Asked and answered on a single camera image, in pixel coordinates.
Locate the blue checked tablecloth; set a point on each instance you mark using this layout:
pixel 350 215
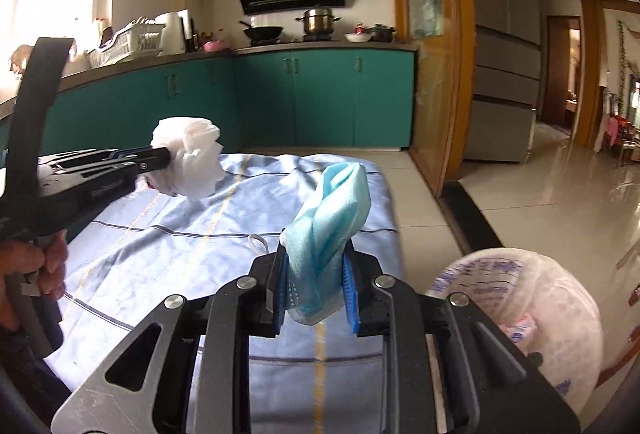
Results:
pixel 146 246

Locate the wooden door frame partition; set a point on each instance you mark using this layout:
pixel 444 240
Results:
pixel 443 34

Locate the white bag with red item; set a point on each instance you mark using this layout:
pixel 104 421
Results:
pixel 194 168

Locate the white plastic trash bag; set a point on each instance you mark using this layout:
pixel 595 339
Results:
pixel 506 283

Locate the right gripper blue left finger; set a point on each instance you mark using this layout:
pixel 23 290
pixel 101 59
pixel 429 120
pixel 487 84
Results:
pixel 270 295

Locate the pink container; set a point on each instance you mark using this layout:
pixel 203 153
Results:
pixel 214 46

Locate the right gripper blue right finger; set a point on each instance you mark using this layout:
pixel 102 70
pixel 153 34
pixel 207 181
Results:
pixel 364 311

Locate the black wok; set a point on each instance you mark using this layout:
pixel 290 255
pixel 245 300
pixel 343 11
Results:
pixel 262 34

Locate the grey refrigerator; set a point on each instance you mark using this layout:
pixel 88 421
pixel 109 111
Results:
pixel 506 80

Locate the white electric kettle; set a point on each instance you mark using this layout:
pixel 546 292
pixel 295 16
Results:
pixel 177 30

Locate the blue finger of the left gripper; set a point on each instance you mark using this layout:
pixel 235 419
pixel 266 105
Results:
pixel 136 153
pixel 151 159

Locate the dark small pot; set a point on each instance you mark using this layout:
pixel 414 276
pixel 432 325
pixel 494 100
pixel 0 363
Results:
pixel 382 34

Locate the steel stock pot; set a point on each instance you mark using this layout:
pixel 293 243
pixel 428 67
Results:
pixel 318 21

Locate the blue face mask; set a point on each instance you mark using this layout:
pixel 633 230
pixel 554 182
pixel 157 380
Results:
pixel 315 241

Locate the white bowl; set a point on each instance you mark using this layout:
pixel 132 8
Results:
pixel 354 37

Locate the white dish rack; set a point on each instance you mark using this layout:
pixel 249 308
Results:
pixel 139 39

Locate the pink plastic bag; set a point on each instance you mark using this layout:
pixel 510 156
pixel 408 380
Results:
pixel 522 331

